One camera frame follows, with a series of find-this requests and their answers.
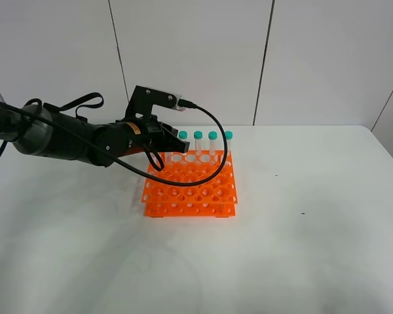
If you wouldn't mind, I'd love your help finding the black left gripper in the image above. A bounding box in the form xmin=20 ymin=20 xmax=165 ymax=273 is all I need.
xmin=91 ymin=117 xmax=189 ymax=165

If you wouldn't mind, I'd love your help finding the row tube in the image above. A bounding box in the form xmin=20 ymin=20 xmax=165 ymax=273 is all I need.
xmin=193 ymin=131 xmax=203 ymax=156
xmin=225 ymin=131 xmax=233 ymax=156
xmin=208 ymin=131 xmax=217 ymax=156
xmin=178 ymin=131 xmax=188 ymax=141

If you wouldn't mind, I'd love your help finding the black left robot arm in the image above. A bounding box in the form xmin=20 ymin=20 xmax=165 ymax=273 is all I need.
xmin=0 ymin=86 xmax=189 ymax=167

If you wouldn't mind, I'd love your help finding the orange test tube rack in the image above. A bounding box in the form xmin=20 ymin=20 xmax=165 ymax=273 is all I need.
xmin=141 ymin=150 xmax=238 ymax=218

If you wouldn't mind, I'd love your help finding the green-capped test tube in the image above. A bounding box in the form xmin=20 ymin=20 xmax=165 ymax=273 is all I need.
xmin=165 ymin=152 xmax=172 ymax=166

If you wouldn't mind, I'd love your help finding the black left camera cable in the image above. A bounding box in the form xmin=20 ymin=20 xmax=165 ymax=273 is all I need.
xmin=0 ymin=96 xmax=232 ymax=188

